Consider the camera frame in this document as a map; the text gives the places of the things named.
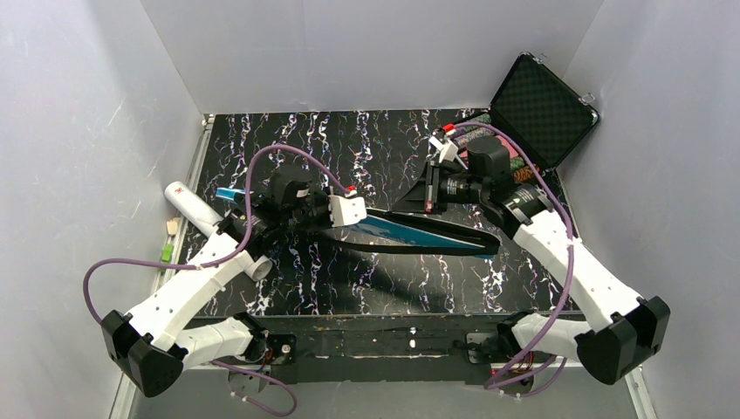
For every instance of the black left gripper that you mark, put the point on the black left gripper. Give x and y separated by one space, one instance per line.
326 214

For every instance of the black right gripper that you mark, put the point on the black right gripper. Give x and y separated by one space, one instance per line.
431 188

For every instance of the blue racket cover bag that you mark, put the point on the blue racket cover bag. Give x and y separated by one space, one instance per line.
410 235

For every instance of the silver shuttlecock tube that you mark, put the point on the silver shuttlecock tube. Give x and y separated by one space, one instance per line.
204 218

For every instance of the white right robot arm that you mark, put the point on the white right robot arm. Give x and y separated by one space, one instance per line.
578 277

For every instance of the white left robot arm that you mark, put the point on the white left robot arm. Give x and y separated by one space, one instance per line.
185 300

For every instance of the beige wooden block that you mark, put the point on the beige wooden block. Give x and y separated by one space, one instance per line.
173 226

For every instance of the black poker chip case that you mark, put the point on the black poker chip case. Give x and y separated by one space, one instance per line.
540 112

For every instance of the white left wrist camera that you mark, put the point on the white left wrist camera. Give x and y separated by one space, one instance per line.
345 211

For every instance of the green clip on rail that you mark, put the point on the green clip on rail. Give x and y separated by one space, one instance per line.
167 253

